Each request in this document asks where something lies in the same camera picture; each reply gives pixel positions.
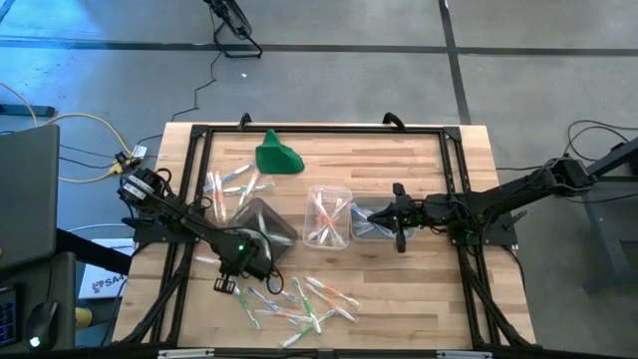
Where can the black table frame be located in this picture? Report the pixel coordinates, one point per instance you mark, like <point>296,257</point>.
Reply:
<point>433,130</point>

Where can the dark grey plastic bin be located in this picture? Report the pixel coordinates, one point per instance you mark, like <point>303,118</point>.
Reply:
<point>274,219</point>

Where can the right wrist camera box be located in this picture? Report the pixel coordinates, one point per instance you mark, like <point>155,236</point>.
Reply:
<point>437,207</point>

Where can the black flat floor bar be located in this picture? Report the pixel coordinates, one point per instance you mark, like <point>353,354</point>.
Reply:
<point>25,109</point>

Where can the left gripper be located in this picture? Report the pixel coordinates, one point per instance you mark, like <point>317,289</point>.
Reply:
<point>236,261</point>

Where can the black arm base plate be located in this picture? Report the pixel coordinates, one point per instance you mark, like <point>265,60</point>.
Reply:
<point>144,235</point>
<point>503,237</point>

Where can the clear plastic bin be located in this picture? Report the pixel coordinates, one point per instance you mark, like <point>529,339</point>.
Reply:
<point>309,192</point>

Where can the small yellow object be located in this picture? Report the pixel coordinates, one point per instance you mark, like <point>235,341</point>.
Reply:
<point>84,316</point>

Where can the frosted plastic bin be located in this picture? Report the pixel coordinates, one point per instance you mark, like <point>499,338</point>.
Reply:
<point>359,199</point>

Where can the black side desk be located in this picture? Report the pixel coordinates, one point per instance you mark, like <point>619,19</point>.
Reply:
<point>62,299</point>

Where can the dark metal table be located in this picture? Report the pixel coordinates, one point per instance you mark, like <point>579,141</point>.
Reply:
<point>603,234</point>

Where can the black floor fan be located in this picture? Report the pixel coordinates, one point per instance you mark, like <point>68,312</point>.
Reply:
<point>234,17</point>

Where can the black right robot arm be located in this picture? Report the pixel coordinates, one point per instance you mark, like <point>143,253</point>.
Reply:
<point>498,197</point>

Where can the black computer mouse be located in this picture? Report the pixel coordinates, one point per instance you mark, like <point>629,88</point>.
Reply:
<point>42,324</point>

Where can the white printed box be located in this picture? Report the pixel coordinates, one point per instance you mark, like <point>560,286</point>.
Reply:
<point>99,284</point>

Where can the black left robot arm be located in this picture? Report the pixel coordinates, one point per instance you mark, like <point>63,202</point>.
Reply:
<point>199,229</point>

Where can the silver metal bracket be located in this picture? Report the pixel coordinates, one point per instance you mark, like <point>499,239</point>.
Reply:
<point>187,354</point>
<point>463,354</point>

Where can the white power adapter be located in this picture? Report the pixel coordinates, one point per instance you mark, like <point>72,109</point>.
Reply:
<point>139,149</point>

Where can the green cloth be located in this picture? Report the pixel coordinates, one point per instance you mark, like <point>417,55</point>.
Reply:
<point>276,157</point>

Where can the black keyboard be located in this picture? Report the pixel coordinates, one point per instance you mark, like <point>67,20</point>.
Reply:
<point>7,319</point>

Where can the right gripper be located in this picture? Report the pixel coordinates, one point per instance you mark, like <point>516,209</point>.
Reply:
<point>416,215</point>

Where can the blue toothbrush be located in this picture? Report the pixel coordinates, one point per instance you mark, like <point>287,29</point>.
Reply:
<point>360,214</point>
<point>236,172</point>
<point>288,295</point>
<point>264,298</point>
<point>364,229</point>

